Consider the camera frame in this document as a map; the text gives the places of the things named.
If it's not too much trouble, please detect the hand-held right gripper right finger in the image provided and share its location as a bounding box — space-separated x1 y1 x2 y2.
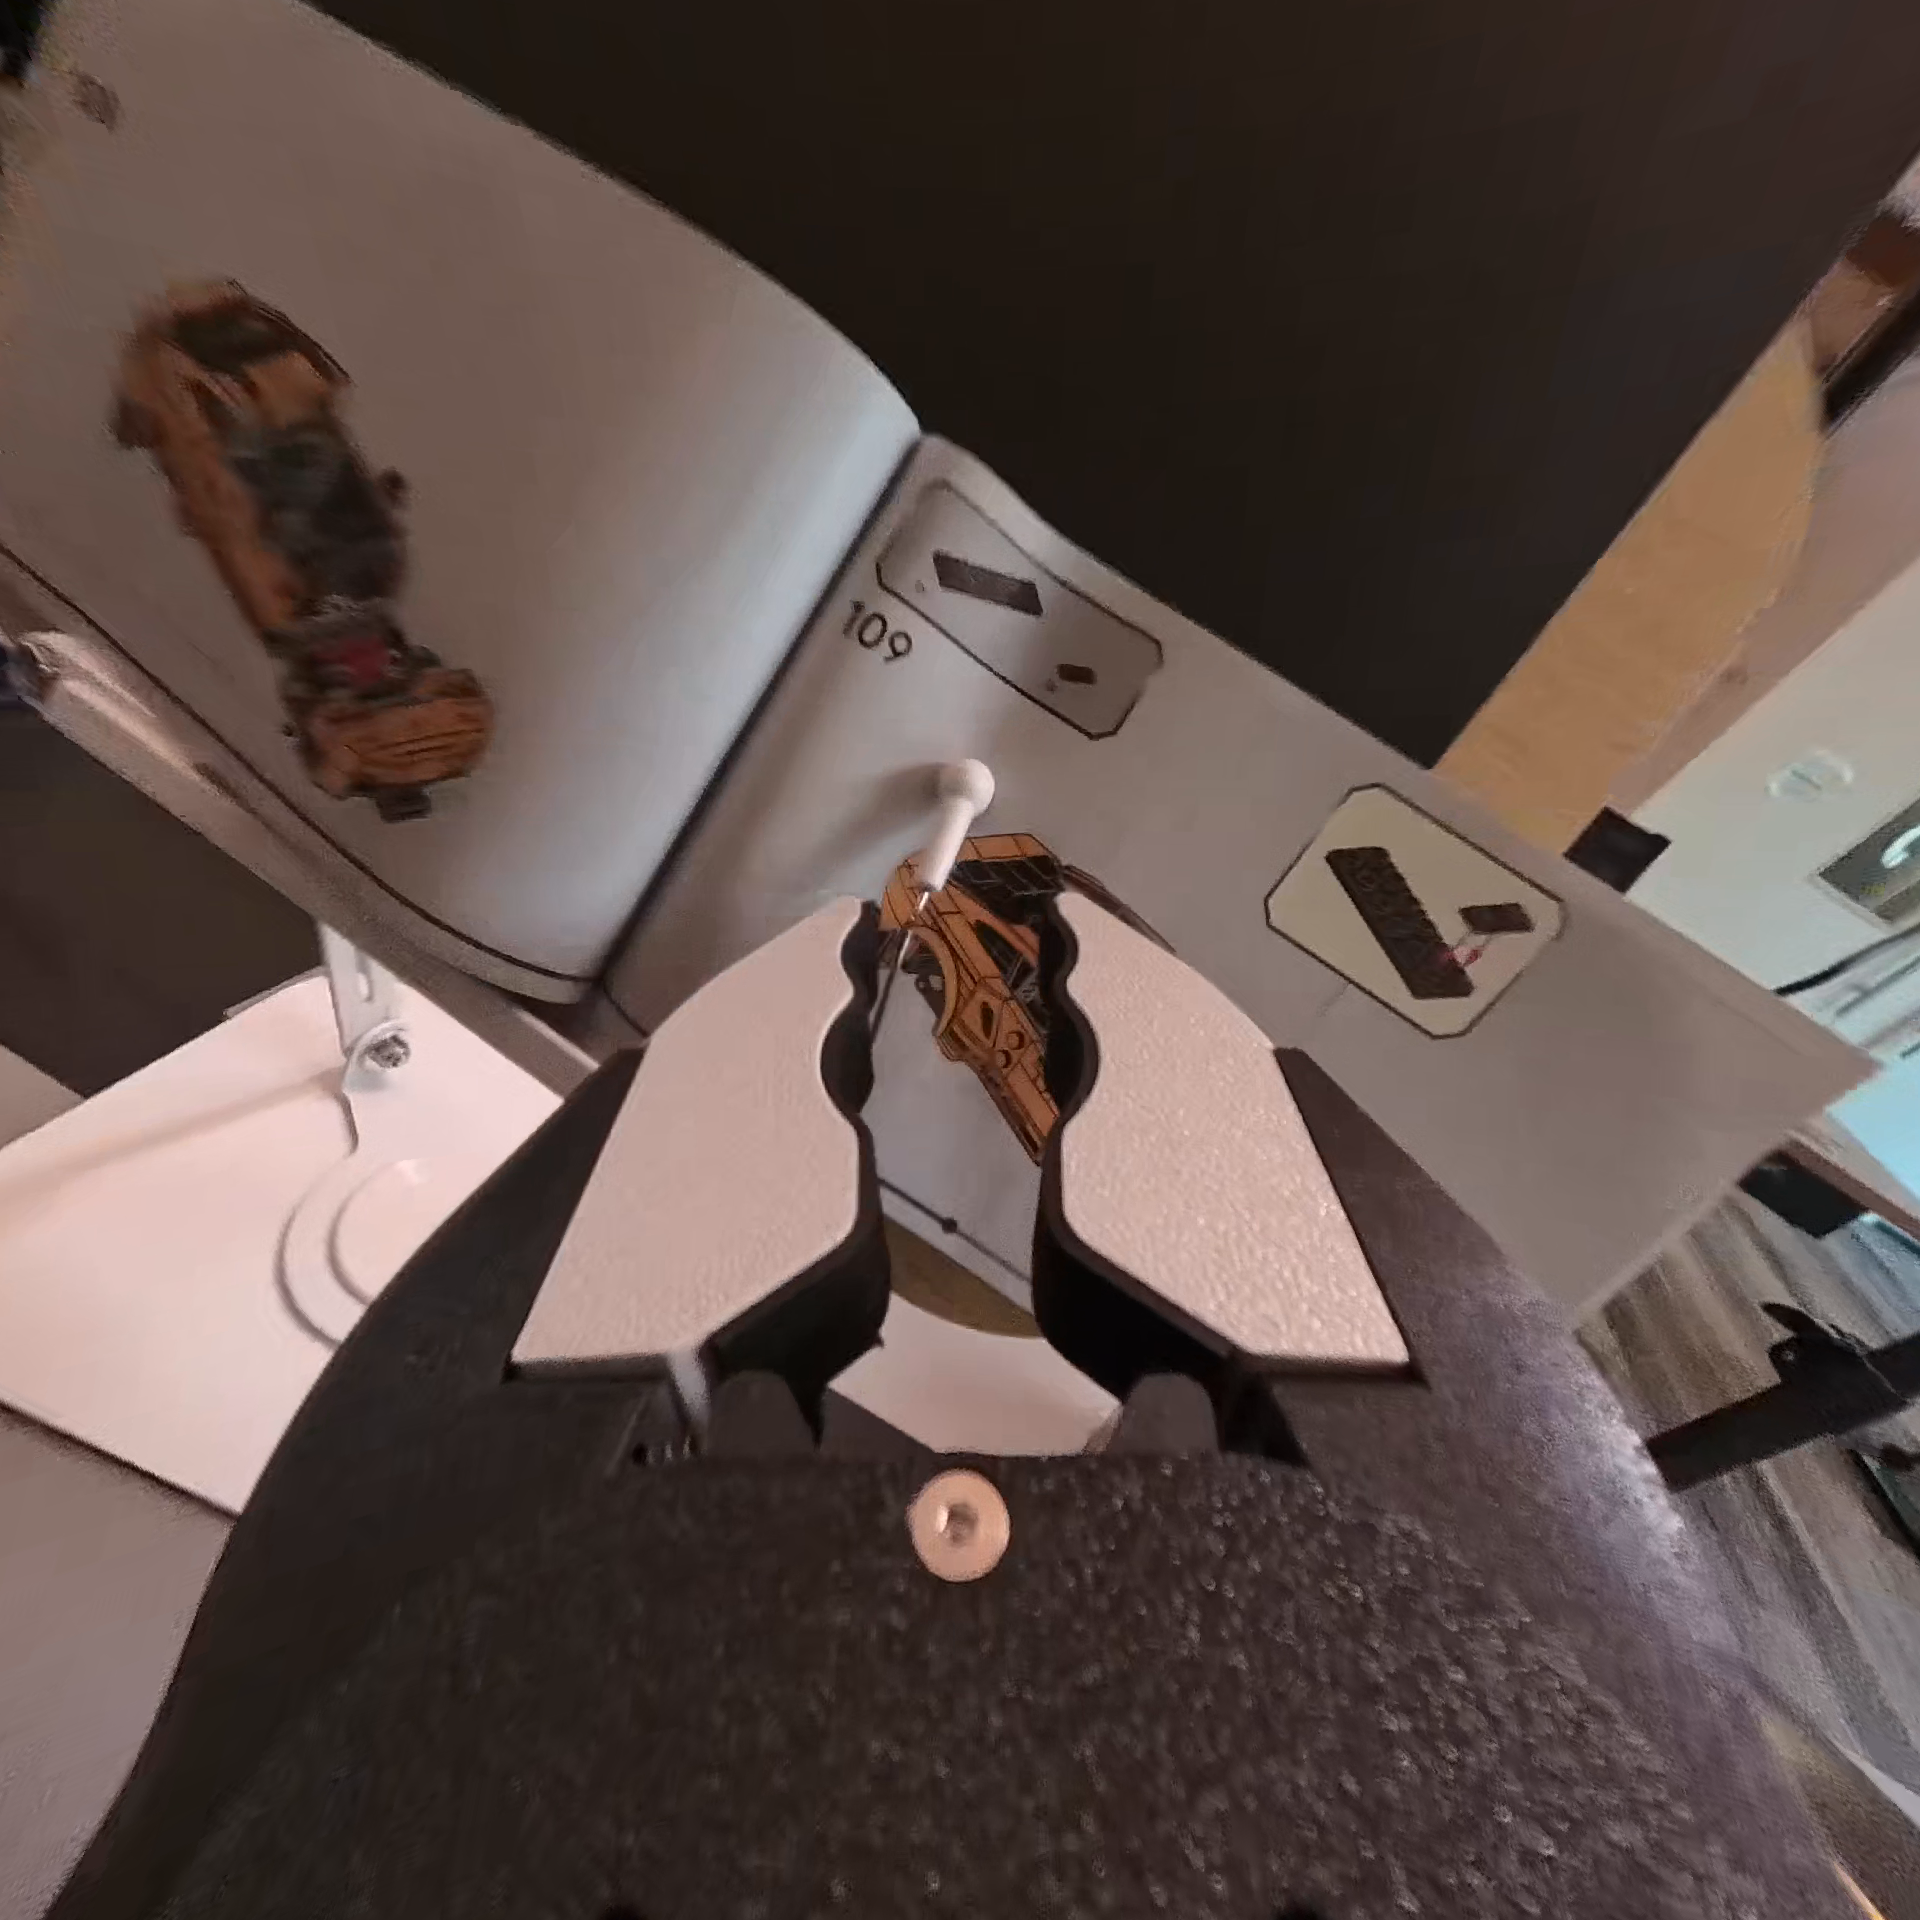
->
1033 895 1429 1428

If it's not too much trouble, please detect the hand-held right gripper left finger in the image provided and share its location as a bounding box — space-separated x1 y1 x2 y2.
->
511 897 894 1434

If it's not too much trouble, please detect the white-tipped metal wire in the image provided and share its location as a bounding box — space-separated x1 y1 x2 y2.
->
871 761 996 1039

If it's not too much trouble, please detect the instruction booklet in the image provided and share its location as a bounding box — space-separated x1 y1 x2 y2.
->
0 0 1885 1323

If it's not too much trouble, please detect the white book stand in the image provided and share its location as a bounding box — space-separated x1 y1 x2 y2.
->
0 631 1128 1518

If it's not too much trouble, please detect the large dark panel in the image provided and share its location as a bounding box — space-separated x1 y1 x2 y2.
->
315 0 1920 768

